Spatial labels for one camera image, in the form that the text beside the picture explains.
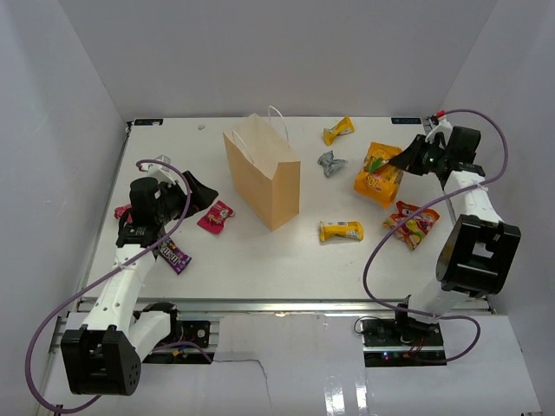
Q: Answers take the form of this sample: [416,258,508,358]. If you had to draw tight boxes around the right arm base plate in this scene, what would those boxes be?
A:
[353,316,447,368]

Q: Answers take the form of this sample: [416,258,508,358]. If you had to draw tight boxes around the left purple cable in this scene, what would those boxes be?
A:
[24,159,213,412]

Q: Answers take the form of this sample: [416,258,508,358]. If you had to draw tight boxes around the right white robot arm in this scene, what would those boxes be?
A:
[391,126,521,346]

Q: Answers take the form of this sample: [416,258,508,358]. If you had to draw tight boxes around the aluminium front rail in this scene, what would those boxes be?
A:
[76,298,491,314]

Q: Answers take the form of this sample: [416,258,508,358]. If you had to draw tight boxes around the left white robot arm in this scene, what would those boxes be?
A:
[61,172,219,396]

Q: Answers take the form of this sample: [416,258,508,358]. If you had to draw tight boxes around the pink candy packet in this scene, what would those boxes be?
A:
[197,200,235,235]

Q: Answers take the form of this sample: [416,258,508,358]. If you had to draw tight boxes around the purple M&M's packet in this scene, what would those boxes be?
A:
[159,238,192,275]

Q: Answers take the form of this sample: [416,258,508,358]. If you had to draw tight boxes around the small magenta wrapper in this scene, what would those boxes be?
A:
[114,205,131,219]

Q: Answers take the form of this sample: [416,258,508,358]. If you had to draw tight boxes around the brown paper bag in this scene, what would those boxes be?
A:
[223,105,301,231]

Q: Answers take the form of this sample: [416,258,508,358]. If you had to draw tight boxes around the small yellow candy wrapper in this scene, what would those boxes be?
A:
[323,116,355,146]

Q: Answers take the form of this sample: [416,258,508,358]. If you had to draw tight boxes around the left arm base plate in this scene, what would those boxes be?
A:
[145,321,214,365]

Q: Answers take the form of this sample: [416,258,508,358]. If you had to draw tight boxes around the large orange snack bag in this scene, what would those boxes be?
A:
[354,142,403,209]

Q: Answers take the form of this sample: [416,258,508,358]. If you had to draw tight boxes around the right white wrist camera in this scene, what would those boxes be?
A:
[426,110,453,144]

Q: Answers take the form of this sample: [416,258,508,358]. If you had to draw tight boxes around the yellow snack bar wrapper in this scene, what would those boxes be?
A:
[319,221,364,242]

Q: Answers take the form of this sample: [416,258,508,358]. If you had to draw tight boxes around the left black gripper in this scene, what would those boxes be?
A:
[154,171,217,224]

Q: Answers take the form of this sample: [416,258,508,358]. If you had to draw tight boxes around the silver crumpled wrapper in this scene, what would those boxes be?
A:
[317,151,348,178]

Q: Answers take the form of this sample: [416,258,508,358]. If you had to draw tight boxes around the orange fruit candy bag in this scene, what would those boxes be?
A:
[382,201,441,250]

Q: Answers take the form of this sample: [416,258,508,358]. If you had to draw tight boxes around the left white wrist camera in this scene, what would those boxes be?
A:
[140,162,176,184]

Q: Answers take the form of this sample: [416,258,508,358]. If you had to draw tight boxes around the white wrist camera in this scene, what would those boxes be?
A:
[140,162,176,184]
[426,110,453,144]

